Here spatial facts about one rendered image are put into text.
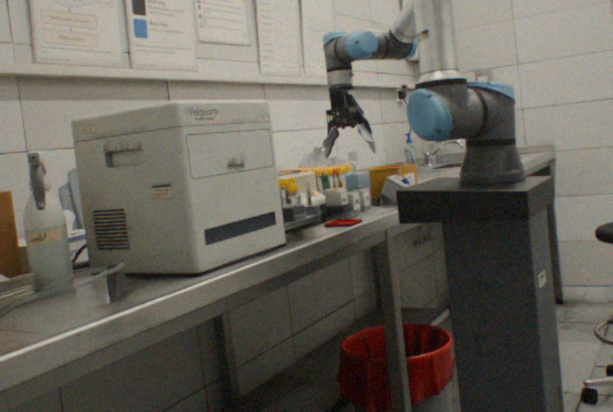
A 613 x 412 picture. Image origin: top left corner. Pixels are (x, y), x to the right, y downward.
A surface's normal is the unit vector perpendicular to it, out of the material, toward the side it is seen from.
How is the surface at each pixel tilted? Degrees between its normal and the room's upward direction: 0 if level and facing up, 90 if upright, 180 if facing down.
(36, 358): 90
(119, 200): 90
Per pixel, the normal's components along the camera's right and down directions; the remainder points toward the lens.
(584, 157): -0.50, 0.11
